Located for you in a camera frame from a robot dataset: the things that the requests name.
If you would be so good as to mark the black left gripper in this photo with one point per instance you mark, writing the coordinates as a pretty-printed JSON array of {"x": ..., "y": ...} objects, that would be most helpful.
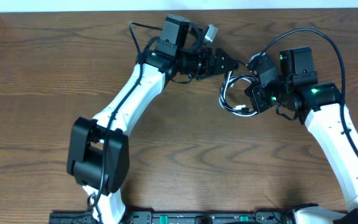
[{"x": 210, "y": 62}]

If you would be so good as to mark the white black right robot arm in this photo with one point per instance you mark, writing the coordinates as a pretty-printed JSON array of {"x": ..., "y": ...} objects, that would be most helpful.
[{"x": 294, "y": 85}]

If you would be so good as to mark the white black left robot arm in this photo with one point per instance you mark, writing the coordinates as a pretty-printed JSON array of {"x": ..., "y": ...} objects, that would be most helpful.
[{"x": 98, "y": 156}]

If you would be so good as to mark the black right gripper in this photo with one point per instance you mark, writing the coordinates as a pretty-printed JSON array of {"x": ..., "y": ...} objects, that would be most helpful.
[{"x": 255, "y": 92}]

